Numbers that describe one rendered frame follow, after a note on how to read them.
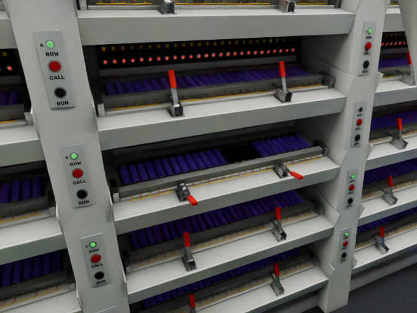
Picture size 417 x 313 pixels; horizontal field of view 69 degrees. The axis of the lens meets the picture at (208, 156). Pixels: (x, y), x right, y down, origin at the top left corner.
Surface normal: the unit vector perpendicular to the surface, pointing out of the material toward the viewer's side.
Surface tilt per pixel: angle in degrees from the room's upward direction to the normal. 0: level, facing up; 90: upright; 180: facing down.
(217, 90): 109
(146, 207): 19
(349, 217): 90
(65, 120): 90
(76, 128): 90
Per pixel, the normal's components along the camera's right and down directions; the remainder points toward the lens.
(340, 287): 0.39, 0.29
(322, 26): 0.38, 0.58
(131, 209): 0.07, -0.80
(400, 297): -0.05, -0.94
